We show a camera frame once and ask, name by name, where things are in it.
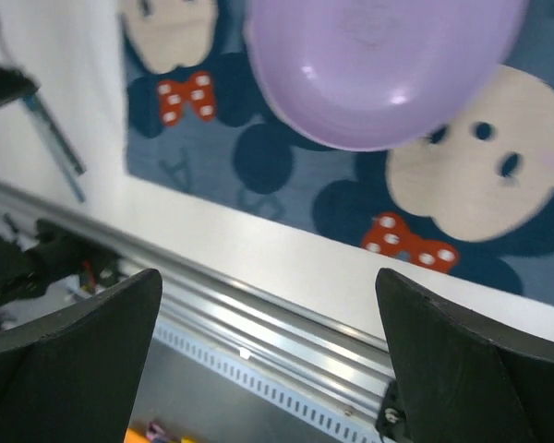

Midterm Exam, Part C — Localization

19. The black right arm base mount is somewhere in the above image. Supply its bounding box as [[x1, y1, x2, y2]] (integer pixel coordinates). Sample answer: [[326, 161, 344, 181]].
[[374, 379, 413, 443]]

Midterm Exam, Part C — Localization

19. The purple plastic plate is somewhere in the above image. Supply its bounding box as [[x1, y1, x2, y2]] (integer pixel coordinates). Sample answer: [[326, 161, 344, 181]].
[[243, 1, 527, 151]]

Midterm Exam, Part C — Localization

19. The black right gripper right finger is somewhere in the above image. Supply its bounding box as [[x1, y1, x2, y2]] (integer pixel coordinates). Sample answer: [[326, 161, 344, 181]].
[[375, 269, 554, 443]]

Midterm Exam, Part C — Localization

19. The blue cartoon mouse placemat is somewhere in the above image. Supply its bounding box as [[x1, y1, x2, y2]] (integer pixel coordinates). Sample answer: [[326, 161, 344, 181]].
[[120, 1, 554, 305]]

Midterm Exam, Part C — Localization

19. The aluminium front rail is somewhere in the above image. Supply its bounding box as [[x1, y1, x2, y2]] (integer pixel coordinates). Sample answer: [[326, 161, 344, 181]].
[[0, 186, 393, 417]]

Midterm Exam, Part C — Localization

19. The perforated cable duct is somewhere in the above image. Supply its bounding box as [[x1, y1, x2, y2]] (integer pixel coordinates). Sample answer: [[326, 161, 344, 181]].
[[153, 320, 381, 443]]

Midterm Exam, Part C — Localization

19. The blue plastic fork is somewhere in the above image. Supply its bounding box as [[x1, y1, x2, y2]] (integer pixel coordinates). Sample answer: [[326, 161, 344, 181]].
[[23, 93, 87, 203]]

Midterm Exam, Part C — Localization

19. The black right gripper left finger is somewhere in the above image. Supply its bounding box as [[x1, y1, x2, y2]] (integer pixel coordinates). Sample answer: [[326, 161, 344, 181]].
[[0, 269, 163, 443]]

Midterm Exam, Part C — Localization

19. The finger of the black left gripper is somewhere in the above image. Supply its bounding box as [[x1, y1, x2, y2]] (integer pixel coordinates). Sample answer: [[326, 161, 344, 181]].
[[0, 66, 38, 108]]

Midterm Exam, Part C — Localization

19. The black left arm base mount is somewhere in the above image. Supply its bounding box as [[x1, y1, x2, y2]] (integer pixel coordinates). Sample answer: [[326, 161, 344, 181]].
[[0, 220, 120, 332]]

